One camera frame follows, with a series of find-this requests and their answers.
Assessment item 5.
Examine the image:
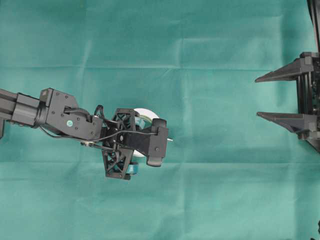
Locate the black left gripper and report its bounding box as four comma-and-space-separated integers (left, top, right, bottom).
100, 108, 146, 181

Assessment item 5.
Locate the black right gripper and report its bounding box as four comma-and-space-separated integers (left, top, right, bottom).
254, 52, 320, 152

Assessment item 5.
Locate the white duct tape roll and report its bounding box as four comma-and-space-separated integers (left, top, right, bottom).
133, 108, 160, 158

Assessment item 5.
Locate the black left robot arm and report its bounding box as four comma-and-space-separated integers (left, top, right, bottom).
0, 88, 151, 180

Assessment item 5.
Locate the green table cloth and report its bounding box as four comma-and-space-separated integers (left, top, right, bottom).
0, 0, 320, 240

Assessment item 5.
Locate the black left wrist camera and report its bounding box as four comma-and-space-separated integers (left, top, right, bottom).
124, 118, 169, 168

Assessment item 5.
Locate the black cable top right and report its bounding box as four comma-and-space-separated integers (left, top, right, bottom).
306, 0, 320, 55

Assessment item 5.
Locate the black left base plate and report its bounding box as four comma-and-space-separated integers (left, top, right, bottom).
0, 119, 5, 139

